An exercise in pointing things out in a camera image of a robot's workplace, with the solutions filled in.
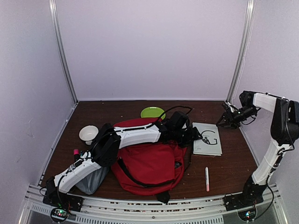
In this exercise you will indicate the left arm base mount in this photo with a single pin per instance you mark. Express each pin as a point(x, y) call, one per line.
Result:
point(65, 208)

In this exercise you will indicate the grey pencil pouch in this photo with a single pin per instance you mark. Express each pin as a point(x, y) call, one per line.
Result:
point(91, 182)

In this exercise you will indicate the pink white pen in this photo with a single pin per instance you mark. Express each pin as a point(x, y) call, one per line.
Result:
point(207, 179)

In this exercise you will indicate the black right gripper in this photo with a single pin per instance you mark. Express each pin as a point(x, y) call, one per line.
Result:
point(229, 117)

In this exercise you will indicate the left aluminium frame post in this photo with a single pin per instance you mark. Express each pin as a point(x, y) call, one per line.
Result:
point(62, 55)

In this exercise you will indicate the red backpack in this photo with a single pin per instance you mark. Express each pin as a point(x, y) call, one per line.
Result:
point(150, 168)

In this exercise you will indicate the grey book with G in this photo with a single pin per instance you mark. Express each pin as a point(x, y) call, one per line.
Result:
point(210, 144)

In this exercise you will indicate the white bowl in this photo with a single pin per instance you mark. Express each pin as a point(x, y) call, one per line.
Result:
point(88, 133)

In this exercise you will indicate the pink black highlighter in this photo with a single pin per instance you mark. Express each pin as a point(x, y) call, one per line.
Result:
point(76, 154)

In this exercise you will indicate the aluminium front rail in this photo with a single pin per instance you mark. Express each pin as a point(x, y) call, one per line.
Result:
point(205, 210)

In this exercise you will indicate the green plate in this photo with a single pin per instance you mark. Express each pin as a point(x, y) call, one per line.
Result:
point(152, 112)

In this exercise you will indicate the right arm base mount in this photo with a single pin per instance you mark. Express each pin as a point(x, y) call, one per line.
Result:
point(246, 210)

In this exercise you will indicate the aluminium frame post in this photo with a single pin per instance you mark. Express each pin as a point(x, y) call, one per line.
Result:
point(247, 28)
point(62, 55)

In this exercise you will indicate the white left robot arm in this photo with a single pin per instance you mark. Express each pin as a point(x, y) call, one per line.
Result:
point(103, 152)

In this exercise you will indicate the right aluminium frame post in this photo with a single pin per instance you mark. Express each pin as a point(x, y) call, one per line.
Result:
point(247, 28)

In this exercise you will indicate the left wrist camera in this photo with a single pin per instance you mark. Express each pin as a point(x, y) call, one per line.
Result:
point(178, 120)

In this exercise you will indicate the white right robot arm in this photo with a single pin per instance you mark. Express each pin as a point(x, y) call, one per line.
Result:
point(284, 132)

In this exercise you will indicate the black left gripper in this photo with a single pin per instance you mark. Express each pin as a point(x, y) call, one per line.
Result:
point(192, 136)

